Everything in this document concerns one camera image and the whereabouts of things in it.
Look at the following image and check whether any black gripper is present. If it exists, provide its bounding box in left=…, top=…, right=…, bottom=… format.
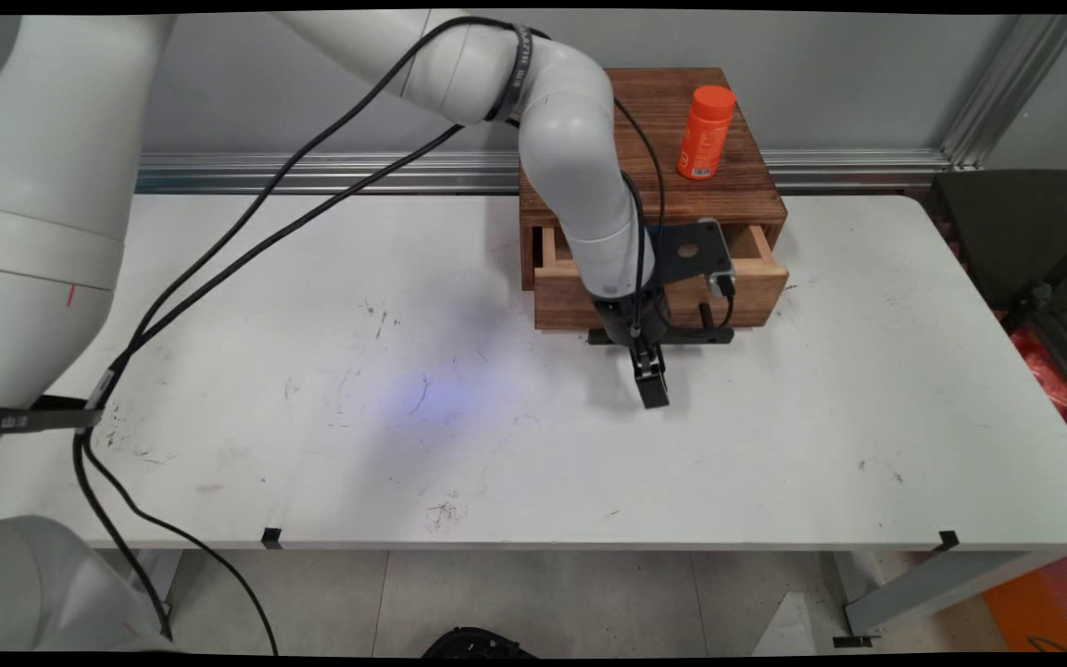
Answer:
left=589, top=283, right=675, bottom=409

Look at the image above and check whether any wooden drawer with black handle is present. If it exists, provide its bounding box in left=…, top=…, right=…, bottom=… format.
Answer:
left=533, top=222, right=790, bottom=346

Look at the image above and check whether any brown wooden drawer cabinet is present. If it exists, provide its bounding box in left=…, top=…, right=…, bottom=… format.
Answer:
left=520, top=68, right=789, bottom=291

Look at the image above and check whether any orange plastic bottle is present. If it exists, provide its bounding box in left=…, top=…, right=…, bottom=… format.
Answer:
left=677, top=85, right=738, bottom=182

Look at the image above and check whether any black round floor object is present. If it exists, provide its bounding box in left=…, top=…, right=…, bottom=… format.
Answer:
left=422, top=627, right=536, bottom=659

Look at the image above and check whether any grey table leg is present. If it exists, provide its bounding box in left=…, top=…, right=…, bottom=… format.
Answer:
left=833, top=550, right=1058, bottom=640
left=129, top=549, right=184, bottom=633

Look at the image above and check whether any black chair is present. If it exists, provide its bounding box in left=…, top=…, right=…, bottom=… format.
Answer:
left=930, top=170, right=1067, bottom=321

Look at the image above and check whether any red plastic bag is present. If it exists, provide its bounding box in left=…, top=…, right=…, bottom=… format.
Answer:
left=1009, top=327, right=1067, bottom=436

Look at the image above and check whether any orange floor mat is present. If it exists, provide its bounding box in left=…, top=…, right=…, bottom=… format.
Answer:
left=982, top=554, right=1067, bottom=654

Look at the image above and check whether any diagonal aluminium profile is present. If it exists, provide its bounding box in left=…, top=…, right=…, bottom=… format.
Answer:
left=939, top=14, right=1067, bottom=170

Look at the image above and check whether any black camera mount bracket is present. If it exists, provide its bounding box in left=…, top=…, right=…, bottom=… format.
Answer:
left=647, top=220, right=729, bottom=284

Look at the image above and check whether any black velcro strap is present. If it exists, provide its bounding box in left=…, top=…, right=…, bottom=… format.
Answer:
left=485, top=23, right=536, bottom=127
left=0, top=396, right=110, bottom=435

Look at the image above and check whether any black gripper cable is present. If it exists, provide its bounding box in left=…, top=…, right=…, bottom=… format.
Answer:
left=78, top=120, right=647, bottom=655

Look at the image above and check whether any horizontal aluminium rail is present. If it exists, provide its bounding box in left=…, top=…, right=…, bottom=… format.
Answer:
left=135, top=151, right=953, bottom=194

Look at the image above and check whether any black camera cable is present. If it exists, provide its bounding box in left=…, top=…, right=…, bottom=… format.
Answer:
left=73, top=14, right=739, bottom=642

